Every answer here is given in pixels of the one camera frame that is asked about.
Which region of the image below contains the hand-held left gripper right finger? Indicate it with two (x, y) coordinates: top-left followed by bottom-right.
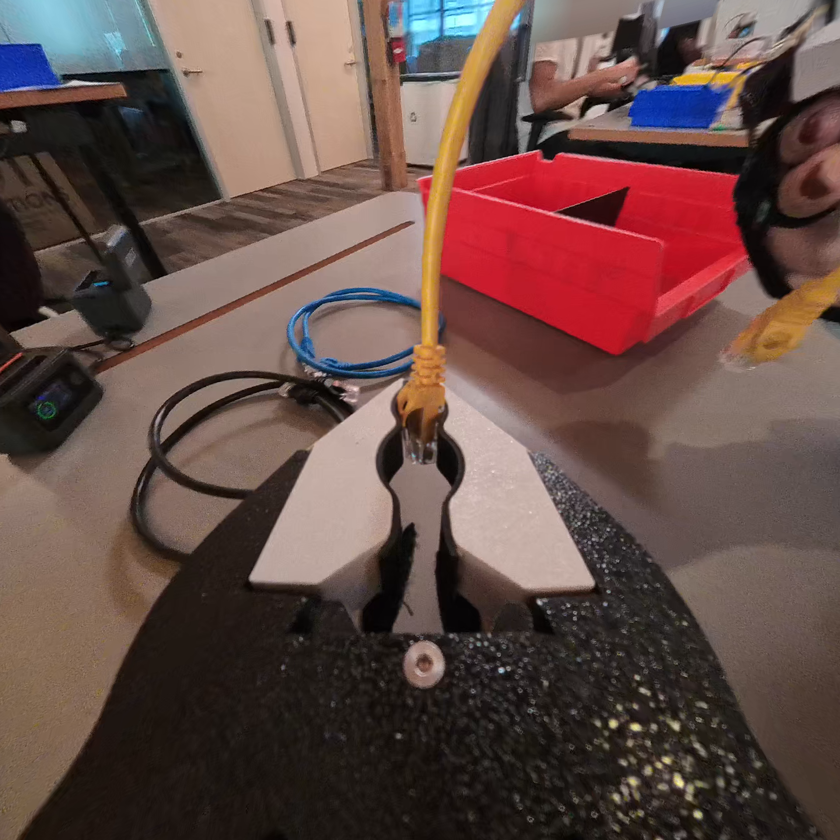
(434, 392), (596, 634)

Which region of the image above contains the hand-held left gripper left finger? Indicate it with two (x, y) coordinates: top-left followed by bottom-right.
(248, 381), (417, 634)

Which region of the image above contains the yellow ethernet cable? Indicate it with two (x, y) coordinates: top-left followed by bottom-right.
(397, 0), (840, 468)

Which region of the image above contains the person's right hand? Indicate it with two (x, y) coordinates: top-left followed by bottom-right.
(777, 92), (840, 287)

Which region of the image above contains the yellow plastic bin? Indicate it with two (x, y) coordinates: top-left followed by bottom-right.
(669, 69), (744, 89)

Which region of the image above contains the blue plastic bin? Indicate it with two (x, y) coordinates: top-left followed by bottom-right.
(0, 42), (61, 91)
(629, 84), (732, 129)

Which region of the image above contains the grey table with wood edge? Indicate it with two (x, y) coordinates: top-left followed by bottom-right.
(567, 105), (752, 148)

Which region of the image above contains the red plastic bin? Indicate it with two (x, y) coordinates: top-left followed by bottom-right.
(418, 151), (752, 355)

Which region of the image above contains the dark grey charger dock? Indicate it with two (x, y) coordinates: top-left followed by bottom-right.
(71, 225), (153, 337)

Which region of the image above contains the black battery charging case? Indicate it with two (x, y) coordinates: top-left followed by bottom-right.
(0, 348), (105, 455)

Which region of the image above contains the white recycling bin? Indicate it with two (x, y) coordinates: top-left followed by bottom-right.
(400, 73), (470, 166)

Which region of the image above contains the brown cardboard box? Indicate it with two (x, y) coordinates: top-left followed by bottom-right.
(0, 154), (99, 252)

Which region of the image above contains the white door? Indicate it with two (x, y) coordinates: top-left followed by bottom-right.
(282, 0), (371, 174)
(150, 0), (298, 198)

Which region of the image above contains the wooden desk with black legs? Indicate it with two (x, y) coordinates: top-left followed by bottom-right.
(0, 82), (168, 280)

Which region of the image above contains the blue ethernet cable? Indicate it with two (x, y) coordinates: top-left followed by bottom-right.
(287, 289), (447, 395)

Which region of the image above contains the black ethernet cable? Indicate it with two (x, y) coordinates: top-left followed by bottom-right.
(130, 371), (358, 562)

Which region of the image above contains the thin black charger cable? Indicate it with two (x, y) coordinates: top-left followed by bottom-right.
(66, 333), (137, 355)

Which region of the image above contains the wooden post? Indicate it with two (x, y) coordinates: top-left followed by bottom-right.
(363, 0), (409, 191)

